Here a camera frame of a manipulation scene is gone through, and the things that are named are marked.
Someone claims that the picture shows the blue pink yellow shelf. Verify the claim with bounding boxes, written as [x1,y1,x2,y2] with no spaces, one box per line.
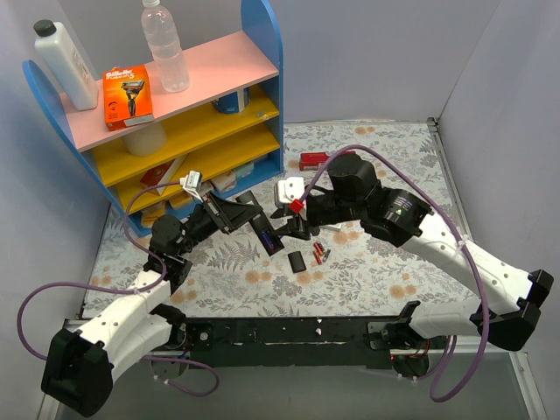
[23,1,284,236]

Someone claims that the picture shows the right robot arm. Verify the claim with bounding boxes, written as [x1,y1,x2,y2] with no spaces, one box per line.
[272,154,554,351]

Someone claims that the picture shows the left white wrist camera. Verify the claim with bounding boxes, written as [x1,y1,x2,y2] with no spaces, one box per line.
[179,170,203,202]

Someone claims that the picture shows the white snack packet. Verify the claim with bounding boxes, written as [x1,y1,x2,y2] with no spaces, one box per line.
[211,171,237,193]

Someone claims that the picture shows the red toothpaste box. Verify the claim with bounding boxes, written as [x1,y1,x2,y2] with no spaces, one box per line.
[298,152,331,172]

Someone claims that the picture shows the white cylindrical container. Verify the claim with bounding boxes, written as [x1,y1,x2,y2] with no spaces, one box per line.
[122,122,167,157]

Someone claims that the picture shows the yellow snack packet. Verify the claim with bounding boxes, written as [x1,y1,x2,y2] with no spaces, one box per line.
[140,201,166,228]

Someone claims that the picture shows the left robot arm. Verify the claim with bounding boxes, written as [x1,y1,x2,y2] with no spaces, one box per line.
[41,192,263,417]

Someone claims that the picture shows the blue purple battery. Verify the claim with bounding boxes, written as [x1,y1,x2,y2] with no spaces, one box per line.
[261,232,275,252]

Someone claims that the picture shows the black battery cover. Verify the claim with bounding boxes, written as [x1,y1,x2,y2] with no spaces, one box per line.
[288,251,306,274]

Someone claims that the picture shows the blue white can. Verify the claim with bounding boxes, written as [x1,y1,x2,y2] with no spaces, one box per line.
[212,87,250,115]

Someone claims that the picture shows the red white book box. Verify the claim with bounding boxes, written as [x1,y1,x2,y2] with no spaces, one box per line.
[140,155,186,196]

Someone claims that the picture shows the white air conditioner remote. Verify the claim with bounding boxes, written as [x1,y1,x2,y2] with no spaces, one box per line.
[321,223,343,232]

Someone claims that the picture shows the white bottle black cap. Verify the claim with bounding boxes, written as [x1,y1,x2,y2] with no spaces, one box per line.
[33,19,99,111]

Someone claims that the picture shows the clear plastic water bottle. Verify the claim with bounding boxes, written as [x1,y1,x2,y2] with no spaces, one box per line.
[141,0,190,93]

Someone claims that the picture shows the orange razor box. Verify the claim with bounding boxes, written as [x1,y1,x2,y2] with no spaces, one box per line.
[102,65,154,131]

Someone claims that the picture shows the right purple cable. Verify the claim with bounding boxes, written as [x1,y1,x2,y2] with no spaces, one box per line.
[301,144,491,403]

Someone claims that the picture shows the green sponge pack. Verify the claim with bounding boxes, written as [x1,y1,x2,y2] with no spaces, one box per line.
[232,162,255,179]

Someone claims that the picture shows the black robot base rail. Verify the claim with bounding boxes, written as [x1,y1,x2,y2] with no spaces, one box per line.
[157,316,445,375]

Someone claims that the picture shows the floral table mat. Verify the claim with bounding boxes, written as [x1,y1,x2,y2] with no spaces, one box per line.
[82,121,478,319]

